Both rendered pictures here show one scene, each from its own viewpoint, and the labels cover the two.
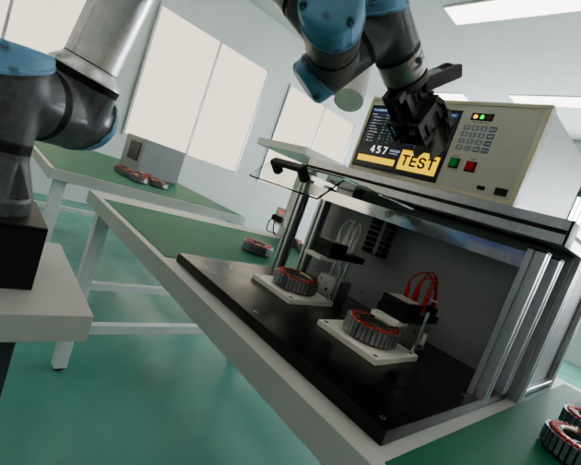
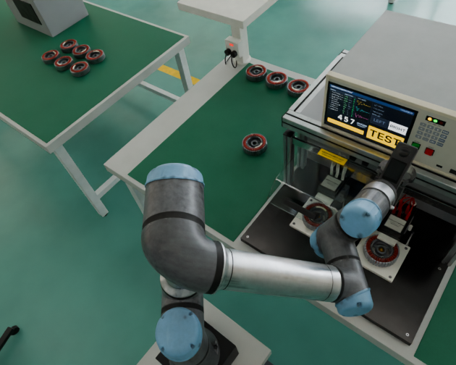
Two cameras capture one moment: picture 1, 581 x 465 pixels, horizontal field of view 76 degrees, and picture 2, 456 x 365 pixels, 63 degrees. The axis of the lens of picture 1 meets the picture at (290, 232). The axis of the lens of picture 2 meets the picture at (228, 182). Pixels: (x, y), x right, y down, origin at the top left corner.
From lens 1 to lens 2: 105 cm
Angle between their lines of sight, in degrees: 46
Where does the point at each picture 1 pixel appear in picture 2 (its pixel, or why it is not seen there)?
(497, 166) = (450, 156)
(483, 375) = (449, 257)
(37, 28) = not seen: outside the picture
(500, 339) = not seen: outside the picture
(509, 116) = not seen: outside the picture
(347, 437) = (396, 350)
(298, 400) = (368, 336)
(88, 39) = not seen: hidden behind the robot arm
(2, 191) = (216, 355)
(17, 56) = (197, 342)
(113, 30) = not seen: hidden behind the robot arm
